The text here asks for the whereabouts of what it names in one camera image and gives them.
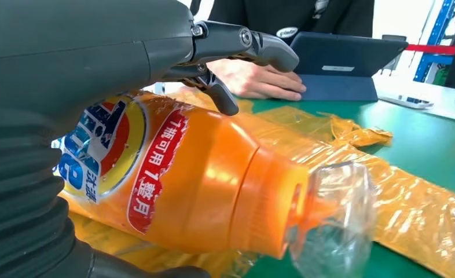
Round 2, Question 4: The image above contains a tablet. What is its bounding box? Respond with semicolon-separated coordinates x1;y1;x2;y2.
288;31;410;103

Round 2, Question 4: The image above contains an orange detergent bottle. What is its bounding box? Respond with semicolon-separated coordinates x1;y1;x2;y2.
52;90;377;278

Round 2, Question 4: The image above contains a dark blue smartphone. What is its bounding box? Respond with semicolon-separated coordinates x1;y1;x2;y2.
378;94;435;111

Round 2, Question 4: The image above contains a white desk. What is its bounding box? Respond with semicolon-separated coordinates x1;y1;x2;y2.
372;72;455;123

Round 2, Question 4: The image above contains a red pole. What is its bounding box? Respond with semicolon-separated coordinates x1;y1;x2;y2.
405;43;455;56

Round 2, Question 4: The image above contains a green table mat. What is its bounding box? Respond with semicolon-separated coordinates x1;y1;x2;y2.
243;97;455;278

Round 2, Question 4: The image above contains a blue shelf rack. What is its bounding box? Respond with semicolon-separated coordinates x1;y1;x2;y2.
412;0;455;83

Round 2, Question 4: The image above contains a yellow taped cardboard sheet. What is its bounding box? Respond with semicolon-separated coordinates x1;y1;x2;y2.
58;87;455;278

